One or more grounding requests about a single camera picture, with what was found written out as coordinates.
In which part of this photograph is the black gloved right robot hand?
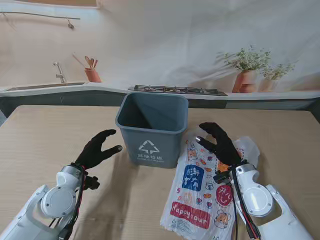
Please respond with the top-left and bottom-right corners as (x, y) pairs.
(195, 122), (244, 166)

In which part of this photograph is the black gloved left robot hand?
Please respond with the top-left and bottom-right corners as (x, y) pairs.
(74, 129), (124, 171)

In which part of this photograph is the printed white plastic bag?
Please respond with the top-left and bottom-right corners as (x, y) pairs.
(159, 131), (261, 240)

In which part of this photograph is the grey plastic waste bin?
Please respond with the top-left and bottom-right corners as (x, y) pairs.
(115, 91), (189, 170)

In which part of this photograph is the kitchen scene printed backdrop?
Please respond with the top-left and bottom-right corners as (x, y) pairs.
(0, 0), (320, 118)

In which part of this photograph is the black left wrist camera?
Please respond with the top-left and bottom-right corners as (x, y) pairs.
(83, 174), (101, 191)

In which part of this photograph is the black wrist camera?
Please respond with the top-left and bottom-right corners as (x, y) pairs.
(213, 169), (232, 186)
(83, 174), (101, 191)

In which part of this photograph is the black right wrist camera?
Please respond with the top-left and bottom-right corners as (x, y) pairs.
(213, 169), (232, 186)

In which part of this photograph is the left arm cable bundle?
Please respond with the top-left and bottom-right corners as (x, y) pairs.
(48, 167), (87, 240)

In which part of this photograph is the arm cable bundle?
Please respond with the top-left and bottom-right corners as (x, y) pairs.
(48, 167), (87, 240)
(229, 166), (263, 240)

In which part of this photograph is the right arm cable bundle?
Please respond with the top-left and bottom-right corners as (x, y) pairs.
(229, 166), (263, 240)

